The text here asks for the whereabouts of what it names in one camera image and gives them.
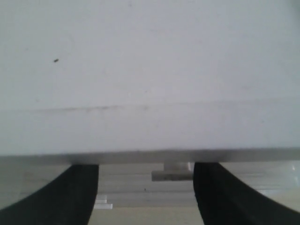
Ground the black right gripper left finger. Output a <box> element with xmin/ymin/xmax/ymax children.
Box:
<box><xmin>0</xmin><ymin>165</ymin><xmax>99</xmax><ymax>225</ymax></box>

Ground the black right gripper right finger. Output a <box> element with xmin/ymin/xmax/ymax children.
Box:
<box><xmin>193</xmin><ymin>162</ymin><xmax>300</xmax><ymax>225</ymax></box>

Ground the white plastic drawer cabinet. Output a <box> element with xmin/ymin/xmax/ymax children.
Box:
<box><xmin>0</xmin><ymin>0</ymin><xmax>300</xmax><ymax>163</ymax></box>

